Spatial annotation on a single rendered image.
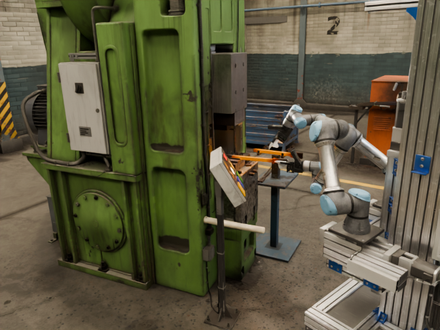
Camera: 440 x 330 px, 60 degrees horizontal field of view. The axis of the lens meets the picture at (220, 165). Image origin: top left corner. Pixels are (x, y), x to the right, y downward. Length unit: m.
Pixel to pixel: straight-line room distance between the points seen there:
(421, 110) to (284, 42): 8.90
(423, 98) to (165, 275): 2.17
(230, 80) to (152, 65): 0.54
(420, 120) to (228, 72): 1.21
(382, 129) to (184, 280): 3.99
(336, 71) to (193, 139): 8.11
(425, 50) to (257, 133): 4.85
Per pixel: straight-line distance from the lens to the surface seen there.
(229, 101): 2.65
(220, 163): 2.14
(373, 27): 10.14
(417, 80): 2.13
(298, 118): 2.58
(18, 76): 8.35
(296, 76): 10.77
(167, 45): 2.61
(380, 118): 6.03
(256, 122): 6.66
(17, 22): 8.42
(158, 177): 2.83
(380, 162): 2.72
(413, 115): 2.15
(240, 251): 3.06
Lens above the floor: 1.85
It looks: 18 degrees down
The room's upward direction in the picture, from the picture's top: 1 degrees counter-clockwise
